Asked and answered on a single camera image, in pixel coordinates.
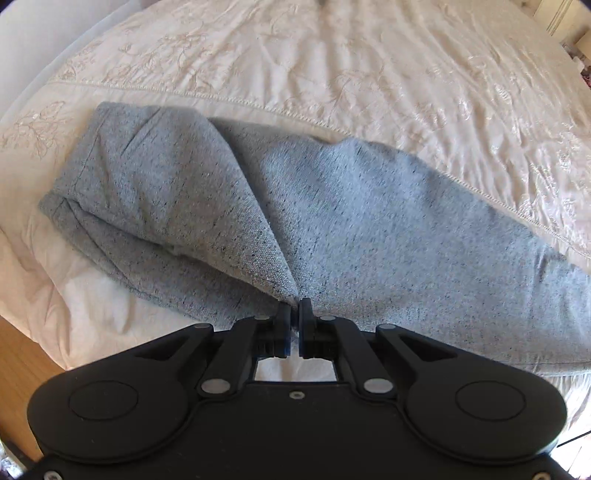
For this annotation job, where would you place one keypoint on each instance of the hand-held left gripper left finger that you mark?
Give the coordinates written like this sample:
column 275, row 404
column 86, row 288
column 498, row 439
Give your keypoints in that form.
column 286, row 325

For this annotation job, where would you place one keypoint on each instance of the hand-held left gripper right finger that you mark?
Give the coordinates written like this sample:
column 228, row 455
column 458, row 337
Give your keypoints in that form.
column 304, row 325

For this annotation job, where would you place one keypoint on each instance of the grey-blue pants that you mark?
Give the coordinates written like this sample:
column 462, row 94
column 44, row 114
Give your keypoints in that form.
column 351, row 217

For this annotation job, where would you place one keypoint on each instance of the cream embroidered bedspread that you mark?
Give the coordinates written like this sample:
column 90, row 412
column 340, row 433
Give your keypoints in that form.
column 360, row 60

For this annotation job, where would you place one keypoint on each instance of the white furniture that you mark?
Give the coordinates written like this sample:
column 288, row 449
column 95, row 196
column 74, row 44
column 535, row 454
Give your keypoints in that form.
column 561, row 16

